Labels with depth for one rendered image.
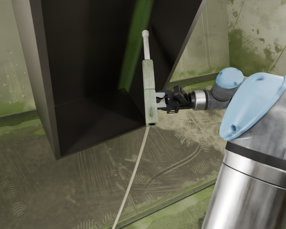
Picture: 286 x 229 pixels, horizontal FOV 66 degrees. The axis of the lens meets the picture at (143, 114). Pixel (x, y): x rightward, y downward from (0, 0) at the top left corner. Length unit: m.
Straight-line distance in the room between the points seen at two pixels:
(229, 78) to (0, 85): 1.67
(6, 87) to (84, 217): 1.16
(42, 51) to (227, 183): 0.58
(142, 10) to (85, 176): 1.15
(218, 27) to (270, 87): 2.58
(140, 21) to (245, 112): 1.04
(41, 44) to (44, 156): 1.26
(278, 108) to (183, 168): 1.52
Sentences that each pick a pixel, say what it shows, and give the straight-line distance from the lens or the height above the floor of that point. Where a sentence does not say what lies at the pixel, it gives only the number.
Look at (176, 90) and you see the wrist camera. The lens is 0.90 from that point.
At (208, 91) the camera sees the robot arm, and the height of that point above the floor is 0.94.
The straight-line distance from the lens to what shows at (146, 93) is 0.92.
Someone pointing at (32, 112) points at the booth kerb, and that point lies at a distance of 2.05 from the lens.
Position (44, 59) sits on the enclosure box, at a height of 1.13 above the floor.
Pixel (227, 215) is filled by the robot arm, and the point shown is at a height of 1.19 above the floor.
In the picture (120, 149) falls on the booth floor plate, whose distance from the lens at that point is 1.83.
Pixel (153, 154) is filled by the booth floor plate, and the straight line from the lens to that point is 1.83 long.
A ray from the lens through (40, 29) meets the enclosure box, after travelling 0.67.
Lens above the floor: 1.48
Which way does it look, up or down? 42 degrees down
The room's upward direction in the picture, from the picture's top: 10 degrees clockwise
